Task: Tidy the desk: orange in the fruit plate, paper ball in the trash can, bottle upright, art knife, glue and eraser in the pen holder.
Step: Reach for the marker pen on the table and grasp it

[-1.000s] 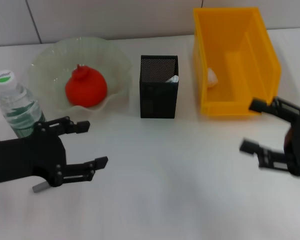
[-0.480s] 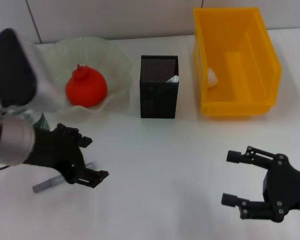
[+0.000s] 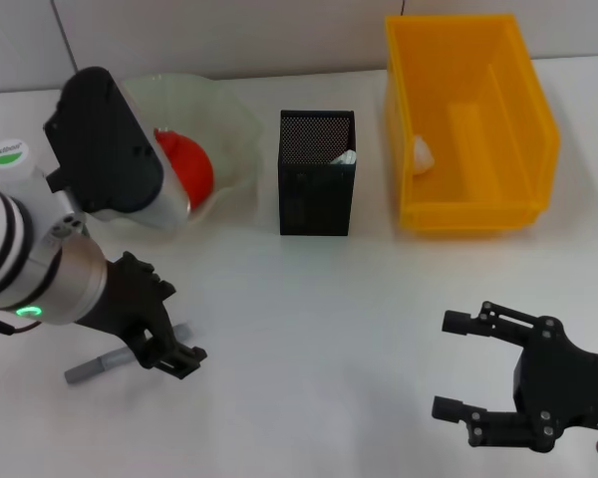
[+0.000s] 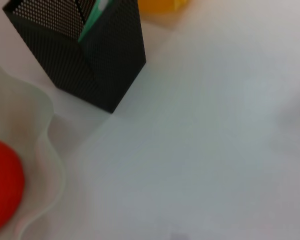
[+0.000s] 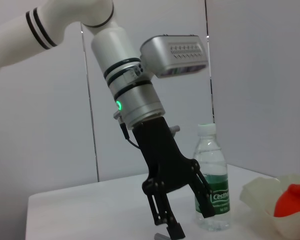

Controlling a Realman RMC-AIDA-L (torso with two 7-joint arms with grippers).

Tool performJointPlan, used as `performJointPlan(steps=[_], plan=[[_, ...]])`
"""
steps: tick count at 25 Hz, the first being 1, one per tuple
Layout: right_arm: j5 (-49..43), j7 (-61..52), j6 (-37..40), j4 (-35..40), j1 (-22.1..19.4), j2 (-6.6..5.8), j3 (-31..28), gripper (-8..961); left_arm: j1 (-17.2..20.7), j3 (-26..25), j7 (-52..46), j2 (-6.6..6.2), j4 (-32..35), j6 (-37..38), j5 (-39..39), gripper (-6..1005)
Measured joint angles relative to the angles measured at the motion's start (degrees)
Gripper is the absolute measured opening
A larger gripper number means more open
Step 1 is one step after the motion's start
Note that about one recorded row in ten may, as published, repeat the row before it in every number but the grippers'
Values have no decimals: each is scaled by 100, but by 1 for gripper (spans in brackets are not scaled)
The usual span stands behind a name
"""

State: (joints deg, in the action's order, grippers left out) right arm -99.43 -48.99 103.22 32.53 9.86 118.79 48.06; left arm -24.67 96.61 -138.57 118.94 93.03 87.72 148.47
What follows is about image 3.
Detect green glass fruit plate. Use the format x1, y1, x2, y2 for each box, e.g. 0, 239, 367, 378
89, 72, 265, 241

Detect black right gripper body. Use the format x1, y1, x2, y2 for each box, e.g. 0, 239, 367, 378
510, 316, 598, 454

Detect yellow plastic bin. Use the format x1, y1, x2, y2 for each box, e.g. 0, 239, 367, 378
384, 13, 563, 235

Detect red pomegranate toy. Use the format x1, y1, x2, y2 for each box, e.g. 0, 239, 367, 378
152, 126, 215, 211

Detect white paper ball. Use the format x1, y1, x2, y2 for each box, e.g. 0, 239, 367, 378
412, 133, 438, 176

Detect black mesh pen holder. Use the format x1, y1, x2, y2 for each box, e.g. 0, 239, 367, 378
277, 109, 358, 237

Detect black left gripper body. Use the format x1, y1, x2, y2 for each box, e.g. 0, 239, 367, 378
74, 251, 179, 360

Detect silver marker pen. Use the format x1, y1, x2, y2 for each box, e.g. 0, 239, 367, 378
63, 322, 194, 385

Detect clear green-label water bottle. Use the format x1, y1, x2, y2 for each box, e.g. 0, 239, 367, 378
0, 138, 49, 189

